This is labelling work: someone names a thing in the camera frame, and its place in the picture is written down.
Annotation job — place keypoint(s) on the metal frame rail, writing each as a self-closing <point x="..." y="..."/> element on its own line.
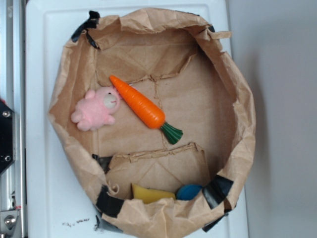
<point x="13" y="214"/>

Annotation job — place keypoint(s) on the brown paper bag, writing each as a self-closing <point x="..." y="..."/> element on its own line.
<point x="176" y="60"/>

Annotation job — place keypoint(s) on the orange plastic toy carrot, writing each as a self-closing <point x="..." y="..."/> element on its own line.
<point x="149" y="113"/>

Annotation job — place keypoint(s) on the yellow sponge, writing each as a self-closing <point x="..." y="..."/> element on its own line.
<point x="148" y="195"/>

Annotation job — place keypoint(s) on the black metal bracket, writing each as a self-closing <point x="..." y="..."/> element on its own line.
<point x="6" y="136"/>

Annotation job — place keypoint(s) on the blue round toy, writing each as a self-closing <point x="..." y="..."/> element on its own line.
<point x="188" y="192"/>

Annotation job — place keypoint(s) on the pink plush bunny toy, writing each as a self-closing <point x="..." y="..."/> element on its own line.
<point x="96" y="108"/>

